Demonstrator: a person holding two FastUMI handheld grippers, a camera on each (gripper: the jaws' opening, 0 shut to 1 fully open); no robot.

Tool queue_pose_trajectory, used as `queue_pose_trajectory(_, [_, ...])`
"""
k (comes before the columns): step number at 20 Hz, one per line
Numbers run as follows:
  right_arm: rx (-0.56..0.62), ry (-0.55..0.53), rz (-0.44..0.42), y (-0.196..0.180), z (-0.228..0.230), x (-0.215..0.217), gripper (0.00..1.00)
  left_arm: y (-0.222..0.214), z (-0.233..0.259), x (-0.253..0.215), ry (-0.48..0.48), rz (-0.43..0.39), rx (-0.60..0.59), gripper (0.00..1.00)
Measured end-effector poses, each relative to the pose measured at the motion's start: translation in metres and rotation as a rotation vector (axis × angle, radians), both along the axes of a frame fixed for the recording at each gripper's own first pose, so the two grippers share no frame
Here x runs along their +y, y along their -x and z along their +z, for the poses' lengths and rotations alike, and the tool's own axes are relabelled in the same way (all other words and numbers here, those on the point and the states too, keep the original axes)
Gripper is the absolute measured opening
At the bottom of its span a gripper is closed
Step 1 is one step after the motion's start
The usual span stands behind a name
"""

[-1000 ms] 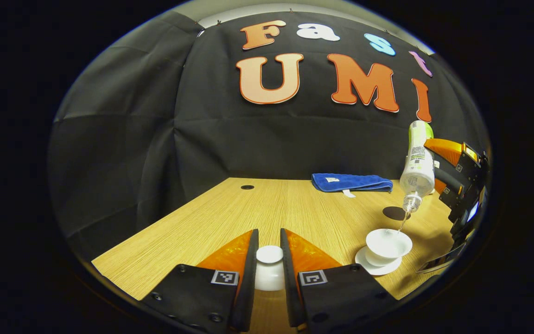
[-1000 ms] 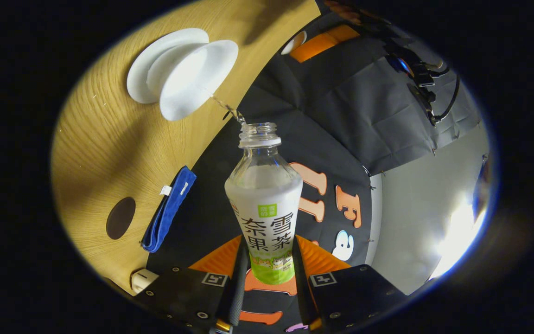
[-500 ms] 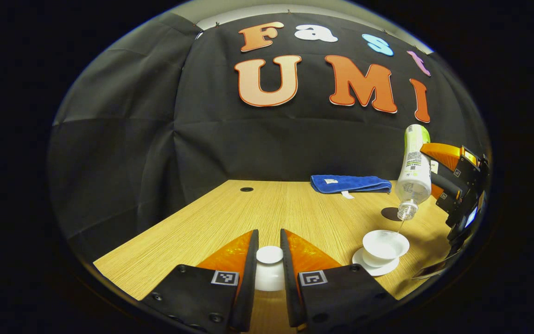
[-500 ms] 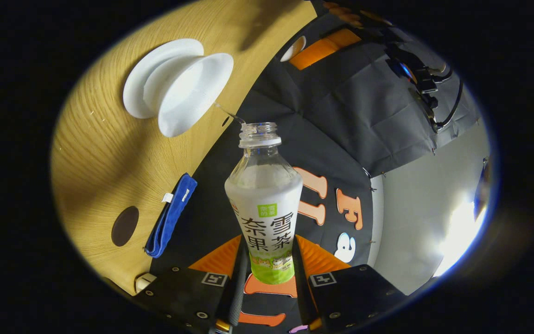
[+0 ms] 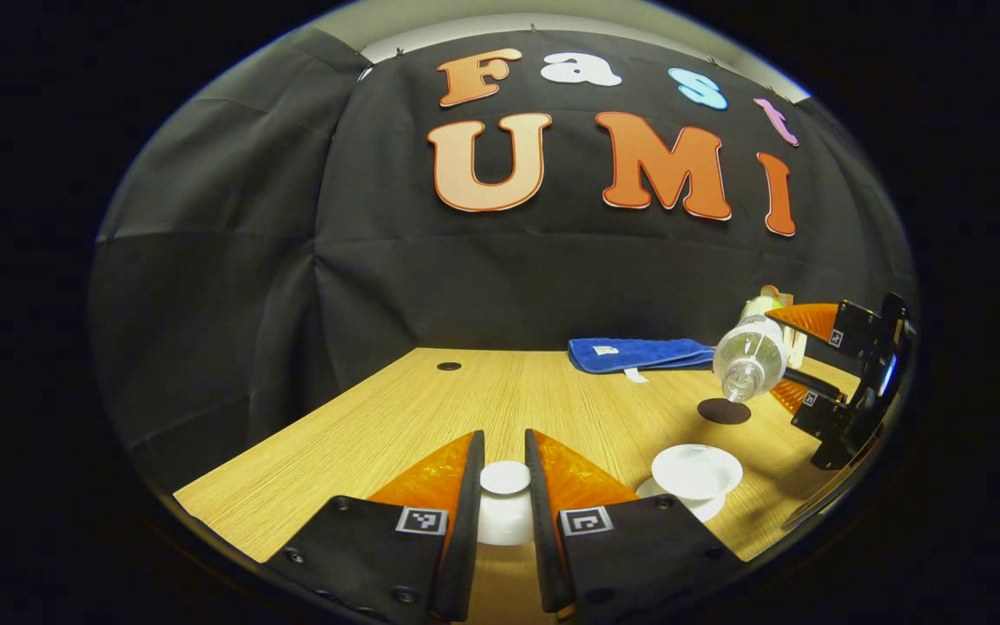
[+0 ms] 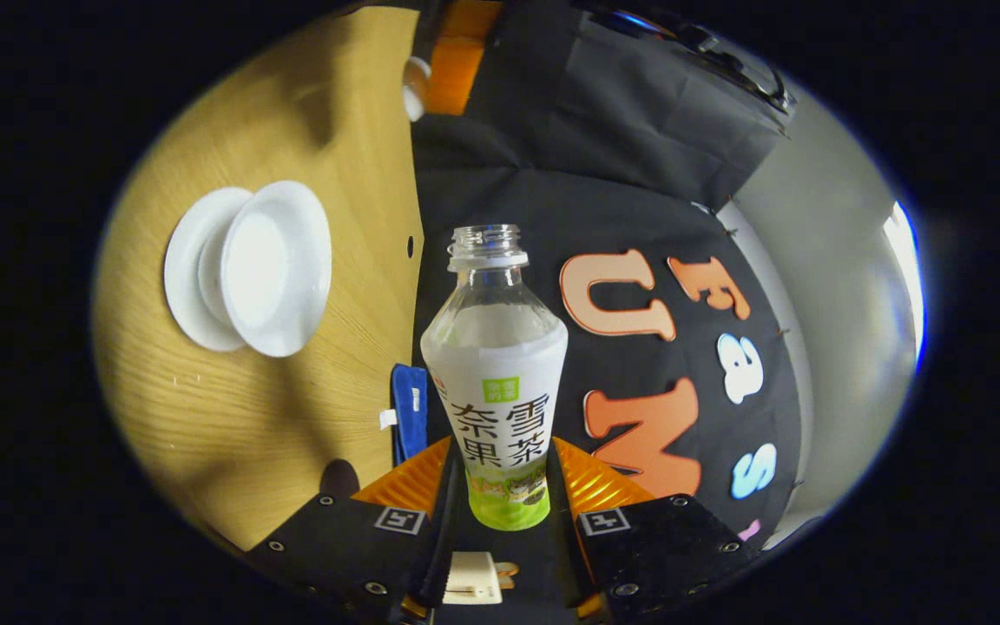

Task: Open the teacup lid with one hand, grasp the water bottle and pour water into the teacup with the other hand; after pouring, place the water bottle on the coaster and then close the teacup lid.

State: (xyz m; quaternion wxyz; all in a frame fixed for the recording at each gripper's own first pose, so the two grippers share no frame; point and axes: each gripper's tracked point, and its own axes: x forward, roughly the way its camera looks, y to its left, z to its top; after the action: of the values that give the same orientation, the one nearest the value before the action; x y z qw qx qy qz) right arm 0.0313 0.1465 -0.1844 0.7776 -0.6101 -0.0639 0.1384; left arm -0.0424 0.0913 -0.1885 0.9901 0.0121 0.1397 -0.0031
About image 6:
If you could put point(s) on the clear water bottle white label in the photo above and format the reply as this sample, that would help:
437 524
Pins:
496 399

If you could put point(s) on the white teacup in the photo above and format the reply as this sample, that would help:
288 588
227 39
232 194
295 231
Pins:
279 269

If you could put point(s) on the white saucer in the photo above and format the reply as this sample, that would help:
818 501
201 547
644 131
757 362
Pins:
187 278

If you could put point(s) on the blue cloth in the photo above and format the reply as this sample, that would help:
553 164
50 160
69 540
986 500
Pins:
411 408

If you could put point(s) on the black backdrop cloth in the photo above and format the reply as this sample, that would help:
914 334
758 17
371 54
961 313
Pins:
621 139

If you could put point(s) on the white toaster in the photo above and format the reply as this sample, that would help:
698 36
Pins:
470 577

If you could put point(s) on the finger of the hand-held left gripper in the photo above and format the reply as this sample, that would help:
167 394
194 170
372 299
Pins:
457 74

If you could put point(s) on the brown toast slice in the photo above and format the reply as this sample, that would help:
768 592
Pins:
509 571

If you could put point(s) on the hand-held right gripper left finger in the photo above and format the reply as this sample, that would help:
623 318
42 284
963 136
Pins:
441 529

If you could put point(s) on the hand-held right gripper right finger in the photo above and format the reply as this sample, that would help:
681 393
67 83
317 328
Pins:
562 547

